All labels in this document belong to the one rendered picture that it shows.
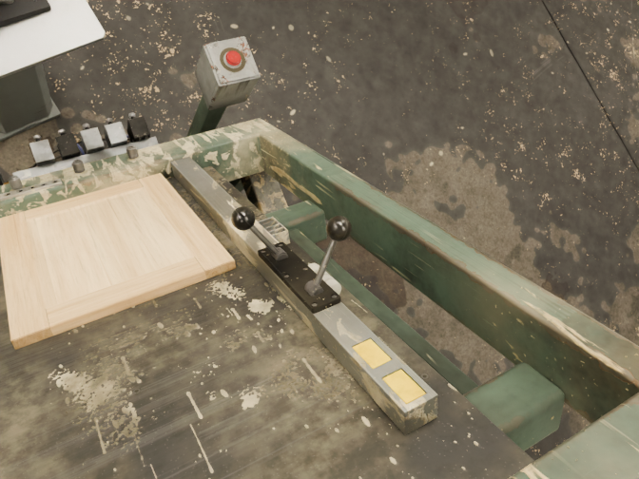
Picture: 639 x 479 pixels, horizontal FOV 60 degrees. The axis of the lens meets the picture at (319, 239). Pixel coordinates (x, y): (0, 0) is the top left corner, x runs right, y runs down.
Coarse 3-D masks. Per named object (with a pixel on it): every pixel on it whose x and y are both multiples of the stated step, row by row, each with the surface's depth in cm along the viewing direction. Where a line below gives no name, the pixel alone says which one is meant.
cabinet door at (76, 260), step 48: (96, 192) 130; (144, 192) 129; (0, 240) 114; (48, 240) 113; (96, 240) 111; (144, 240) 109; (192, 240) 107; (48, 288) 98; (96, 288) 96; (144, 288) 95; (48, 336) 88
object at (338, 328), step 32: (192, 160) 137; (192, 192) 126; (224, 192) 119; (224, 224) 110; (256, 224) 106; (256, 256) 98; (288, 288) 88; (320, 320) 80; (352, 320) 79; (352, 352) 74; (384, 352) 74; (384, 384) 68; (416, 416) 66
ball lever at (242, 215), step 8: (240, 208) 86; (248, 208) 87; (232, 216) 86; (240, 216) 85; (248, 216) 86; (240, 224) 86; (248, 224) 86; (256, 232) 89; (264, 240) 91; (272, 248) 92; (280, 248) 94; (272, 256) 94; (280, 256) 92
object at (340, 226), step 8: (336, 216) 82; (328, 224) 81; (336, 224) 80; (344, 224) 80; (328, 232) 81; (336, 232) 80; (344, 232) 80; (336, 240) 82; (328, 248) 83; (328, 256) 83; (320, 264) 84; (320, 272) 83; (312, 280) 85; (320, 280) 84; (304, 288) 85; (312, 288) 84; (320, 288) 84
